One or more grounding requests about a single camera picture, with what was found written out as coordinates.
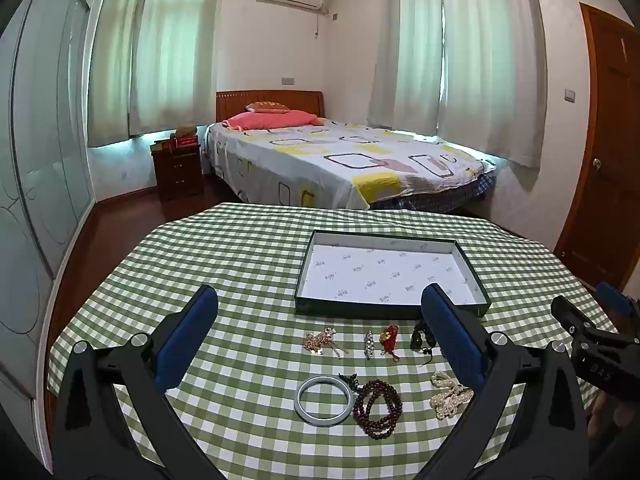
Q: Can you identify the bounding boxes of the pink pillow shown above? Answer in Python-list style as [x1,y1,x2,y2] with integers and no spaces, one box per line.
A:
[221,109,321,132]

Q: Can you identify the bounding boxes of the dark green cardboard tray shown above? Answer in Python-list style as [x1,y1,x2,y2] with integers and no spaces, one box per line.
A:
[294,230,492,320]

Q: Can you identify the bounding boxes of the white sheer curtain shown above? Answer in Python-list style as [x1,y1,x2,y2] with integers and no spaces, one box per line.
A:
[87,0,146,148]
[436,0,549,169]
[367,0,446,132]
[129,0,222,137]

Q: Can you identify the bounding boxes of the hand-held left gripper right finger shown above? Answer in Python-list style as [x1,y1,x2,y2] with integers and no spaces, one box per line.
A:
[417,283,593,480]

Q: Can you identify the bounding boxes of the red knotted cord ornament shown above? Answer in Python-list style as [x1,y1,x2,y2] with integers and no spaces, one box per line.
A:
[378,325,402,362]

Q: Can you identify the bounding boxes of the blue plaid bed skirt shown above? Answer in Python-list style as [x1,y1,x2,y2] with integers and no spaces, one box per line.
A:
[385,172,499,212]

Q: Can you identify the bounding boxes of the dark wooden nightstand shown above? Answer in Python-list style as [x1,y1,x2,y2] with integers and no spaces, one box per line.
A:
[150,140,205,203]

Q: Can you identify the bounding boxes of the cream pearl necklace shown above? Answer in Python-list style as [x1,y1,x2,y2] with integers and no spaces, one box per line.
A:
[429,371,475,421]

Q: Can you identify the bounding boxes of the person's right hand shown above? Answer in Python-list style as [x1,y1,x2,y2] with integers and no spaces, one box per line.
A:
[587,389,640,456]

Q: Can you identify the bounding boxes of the bed with patterned sheet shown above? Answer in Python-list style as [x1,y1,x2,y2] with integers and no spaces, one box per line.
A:
[202,91,500,212]

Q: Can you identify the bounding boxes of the gold beaded brooch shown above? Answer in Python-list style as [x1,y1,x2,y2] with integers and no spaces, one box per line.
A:
[302,327,349,360]

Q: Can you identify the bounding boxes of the green checkered tablecloth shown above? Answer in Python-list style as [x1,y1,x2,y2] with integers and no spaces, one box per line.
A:
[46,202,640,480]

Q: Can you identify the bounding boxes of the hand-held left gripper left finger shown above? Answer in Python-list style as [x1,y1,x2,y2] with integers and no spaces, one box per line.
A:
[50,285,226,480]

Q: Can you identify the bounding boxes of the pale jade bangle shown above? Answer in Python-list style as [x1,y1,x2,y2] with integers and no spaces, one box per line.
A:
[294,376,357,428]

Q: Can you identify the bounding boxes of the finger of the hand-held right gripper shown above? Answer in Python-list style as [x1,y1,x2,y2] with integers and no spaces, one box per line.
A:
[551,296,603,335]
[595,281,640,313]

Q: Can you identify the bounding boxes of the black bead pendant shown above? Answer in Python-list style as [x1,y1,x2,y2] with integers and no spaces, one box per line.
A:
[410,320,437,365]

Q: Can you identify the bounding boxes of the dark red bead necklace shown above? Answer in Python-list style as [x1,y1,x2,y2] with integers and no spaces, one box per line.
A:
[339,373,404,438]

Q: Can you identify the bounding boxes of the wooden headboard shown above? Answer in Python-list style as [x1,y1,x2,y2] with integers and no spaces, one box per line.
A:
[216,91,326,123]

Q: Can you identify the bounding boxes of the brown wooden door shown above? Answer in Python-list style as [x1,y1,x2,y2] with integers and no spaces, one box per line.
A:
[552,2,640,292]

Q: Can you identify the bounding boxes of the frosted glass wardrobe doors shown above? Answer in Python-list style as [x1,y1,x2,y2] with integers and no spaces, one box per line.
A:
[0,0,98,401]

